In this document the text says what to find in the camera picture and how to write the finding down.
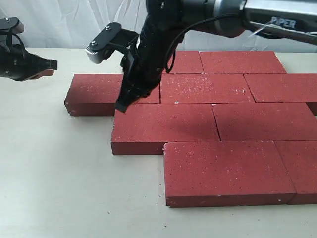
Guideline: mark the white backdrop curtain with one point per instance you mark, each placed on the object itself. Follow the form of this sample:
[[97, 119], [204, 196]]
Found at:
[[74, 23]]

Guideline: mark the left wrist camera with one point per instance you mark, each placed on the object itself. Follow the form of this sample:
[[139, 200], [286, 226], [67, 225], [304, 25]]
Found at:
[[9, 25]]

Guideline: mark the angled red brick under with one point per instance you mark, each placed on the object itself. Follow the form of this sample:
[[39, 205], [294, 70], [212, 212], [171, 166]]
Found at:
[[284, 88]]

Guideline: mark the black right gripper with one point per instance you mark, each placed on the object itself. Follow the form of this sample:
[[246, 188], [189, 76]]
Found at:
[[151, 56]]

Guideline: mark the front large red brick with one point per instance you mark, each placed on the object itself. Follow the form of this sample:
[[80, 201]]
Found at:
[[217, 174]]

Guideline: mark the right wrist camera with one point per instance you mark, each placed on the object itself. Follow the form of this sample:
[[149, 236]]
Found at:
[[112, 38]]

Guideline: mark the red brick with white chip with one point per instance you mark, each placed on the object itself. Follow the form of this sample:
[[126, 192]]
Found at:
[[204, 89]]

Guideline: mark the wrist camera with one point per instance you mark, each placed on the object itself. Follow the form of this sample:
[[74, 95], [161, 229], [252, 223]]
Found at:
[[112, 38], [9, 25]]

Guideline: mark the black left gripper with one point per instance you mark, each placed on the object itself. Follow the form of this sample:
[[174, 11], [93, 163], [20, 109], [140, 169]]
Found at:
[[20, 65]]

